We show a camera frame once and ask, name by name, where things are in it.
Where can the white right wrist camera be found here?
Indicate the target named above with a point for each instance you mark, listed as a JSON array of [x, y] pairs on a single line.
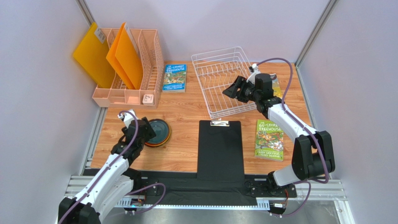
[[254, 70]]

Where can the orange plastic folder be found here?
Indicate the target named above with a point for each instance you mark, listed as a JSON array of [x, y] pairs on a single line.
[[124, 58]]

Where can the black clipboard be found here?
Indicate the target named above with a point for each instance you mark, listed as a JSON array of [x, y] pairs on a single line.
[[220, 152]]

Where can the small pink eraser box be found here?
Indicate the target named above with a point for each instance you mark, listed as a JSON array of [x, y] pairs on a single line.
[[148, 99]]

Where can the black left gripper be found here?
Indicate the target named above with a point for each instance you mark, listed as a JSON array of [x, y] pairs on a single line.
[[149, 131]]

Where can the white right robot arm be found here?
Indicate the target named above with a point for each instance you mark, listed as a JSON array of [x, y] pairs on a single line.
[[313, 153]]

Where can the yellow treehouse book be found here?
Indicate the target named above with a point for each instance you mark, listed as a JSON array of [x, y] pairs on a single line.
[[276, 86]]

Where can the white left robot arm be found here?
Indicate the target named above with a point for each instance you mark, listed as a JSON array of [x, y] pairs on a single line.
[[114, 180]]

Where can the black base mat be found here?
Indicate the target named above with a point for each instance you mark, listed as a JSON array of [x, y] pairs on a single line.
[[185, 188]]

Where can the white wire dish rack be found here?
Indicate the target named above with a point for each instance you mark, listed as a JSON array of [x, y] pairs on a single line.
[[216, 71]]

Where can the orange plate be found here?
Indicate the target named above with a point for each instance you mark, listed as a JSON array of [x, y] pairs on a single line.
[[160, 139]]

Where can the dark grey plate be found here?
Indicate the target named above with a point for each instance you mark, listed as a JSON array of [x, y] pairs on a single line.
[[160, 125]]

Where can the green treehouse book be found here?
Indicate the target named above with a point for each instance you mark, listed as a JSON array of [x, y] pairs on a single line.
[[269, 141]]

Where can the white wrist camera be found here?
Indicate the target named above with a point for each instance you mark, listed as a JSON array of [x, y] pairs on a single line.
[[254, 70], [127, 117]]

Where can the blue treehouse book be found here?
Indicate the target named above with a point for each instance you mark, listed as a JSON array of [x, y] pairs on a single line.
[[175, 78]]

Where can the aluminium frame rail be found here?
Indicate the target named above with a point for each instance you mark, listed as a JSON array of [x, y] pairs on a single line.
[[332, 191]]

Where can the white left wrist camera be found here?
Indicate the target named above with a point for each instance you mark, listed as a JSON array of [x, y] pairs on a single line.
[[127, 117]]

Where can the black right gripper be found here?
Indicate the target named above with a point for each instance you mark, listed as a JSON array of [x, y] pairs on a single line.
[[240, 88]]

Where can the yellow plastic folder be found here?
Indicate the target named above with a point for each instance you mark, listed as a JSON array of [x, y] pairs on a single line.
[[91, 55]]

